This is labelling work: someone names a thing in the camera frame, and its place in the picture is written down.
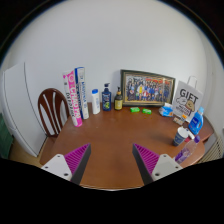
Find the white paper gift bag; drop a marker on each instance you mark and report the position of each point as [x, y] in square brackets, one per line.
[187, 100]

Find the dark green object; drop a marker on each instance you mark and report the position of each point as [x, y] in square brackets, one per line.
[5, 136]

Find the tall white printed box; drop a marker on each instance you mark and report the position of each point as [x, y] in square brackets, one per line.
[82, 93]

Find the colourful puzzle cube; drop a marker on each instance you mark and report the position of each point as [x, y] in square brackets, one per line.
[183, 116]

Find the blue tissue pack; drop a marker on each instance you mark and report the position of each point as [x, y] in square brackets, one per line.
[165, 110]

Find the dark blue pump bottle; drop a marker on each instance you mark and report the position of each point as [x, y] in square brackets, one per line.
[106, 100]

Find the blue detergent bottle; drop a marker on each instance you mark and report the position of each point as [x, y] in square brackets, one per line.
[196, 123]

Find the white refrigerator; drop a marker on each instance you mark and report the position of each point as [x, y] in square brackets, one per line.
[20, 106]

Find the white blue-patterned cup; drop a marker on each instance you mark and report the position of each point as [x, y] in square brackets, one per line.
[180, 136]

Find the tall pink white box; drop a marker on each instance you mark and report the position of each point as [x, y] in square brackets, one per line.
[72, 100]

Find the dark wooden chair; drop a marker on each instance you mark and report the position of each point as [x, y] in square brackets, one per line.
[45, 100]

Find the framed group photo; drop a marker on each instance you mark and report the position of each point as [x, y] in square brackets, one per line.
[147, 88]

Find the white radiator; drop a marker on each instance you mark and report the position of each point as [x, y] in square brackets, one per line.
[215, 150]

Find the white blue-capped bottle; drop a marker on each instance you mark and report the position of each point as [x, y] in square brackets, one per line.
[96, 103]

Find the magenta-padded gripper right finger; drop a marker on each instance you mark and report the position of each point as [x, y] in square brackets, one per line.
[163, 165]

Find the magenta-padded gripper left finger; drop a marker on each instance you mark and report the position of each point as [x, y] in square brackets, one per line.
[60, 165]

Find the amber pump bottle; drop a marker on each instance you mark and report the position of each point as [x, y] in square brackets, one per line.
[118, 101]

